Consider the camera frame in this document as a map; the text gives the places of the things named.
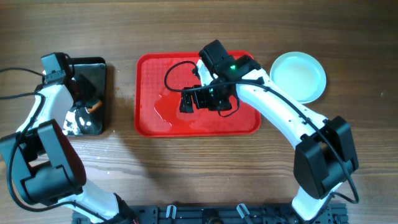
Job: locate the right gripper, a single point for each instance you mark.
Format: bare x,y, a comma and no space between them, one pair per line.
195,99

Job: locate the black metal tray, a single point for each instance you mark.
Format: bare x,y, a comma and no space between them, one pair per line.
78,121

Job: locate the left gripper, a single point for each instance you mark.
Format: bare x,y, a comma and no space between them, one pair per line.
86,88

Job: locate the light blue plate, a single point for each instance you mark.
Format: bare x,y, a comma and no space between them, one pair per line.
299,75

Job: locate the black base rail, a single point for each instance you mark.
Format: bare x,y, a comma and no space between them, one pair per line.
268,213

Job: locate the red plastic tray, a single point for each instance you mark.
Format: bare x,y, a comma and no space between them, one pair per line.
157,111

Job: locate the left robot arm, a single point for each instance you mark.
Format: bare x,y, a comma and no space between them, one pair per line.
43,171

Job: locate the green orange sponge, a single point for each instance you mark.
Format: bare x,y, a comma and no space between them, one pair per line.
93,105

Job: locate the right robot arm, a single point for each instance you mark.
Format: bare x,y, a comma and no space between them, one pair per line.
325,155

